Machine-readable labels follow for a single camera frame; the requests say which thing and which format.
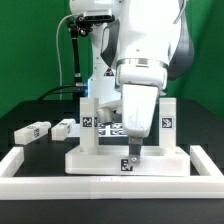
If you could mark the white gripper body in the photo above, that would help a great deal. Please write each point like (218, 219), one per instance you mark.
(138, 109)

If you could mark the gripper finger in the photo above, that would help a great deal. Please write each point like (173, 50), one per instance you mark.
(135, 144)

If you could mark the white desk top tray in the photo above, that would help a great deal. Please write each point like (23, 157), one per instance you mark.
(115, 160)

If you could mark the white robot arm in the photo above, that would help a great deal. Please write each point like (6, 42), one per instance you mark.
(147, 42)

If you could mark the sheet with fiducial markers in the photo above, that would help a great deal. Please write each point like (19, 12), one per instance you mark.
(113, 130)

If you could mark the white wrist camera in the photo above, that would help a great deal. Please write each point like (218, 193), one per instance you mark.
(106, 112)

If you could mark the white U-shaped frame fence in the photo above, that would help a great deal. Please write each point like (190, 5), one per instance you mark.
(208, 183)

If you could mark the black camera on stand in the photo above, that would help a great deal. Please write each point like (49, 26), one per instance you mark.
(88, 19)

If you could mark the black camera stand pole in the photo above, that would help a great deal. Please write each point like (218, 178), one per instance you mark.
(74, 39)

